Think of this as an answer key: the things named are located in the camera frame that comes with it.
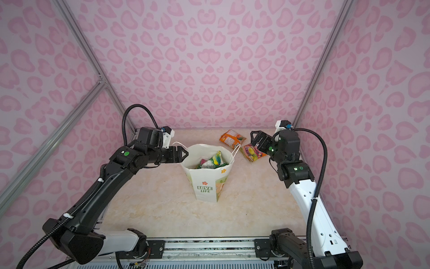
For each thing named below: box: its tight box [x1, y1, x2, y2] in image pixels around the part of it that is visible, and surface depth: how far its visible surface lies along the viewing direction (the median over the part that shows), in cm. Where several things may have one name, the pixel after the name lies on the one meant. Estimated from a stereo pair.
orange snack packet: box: [218, 129, 247, 149], surface depth 114 cm
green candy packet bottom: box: [194, 150, 229, 170], surface depth 85 cm
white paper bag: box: [181, 144, 235, 203], surface depth 79 cm
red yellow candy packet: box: [239, 144, 268, 162], surface depth 106 cm
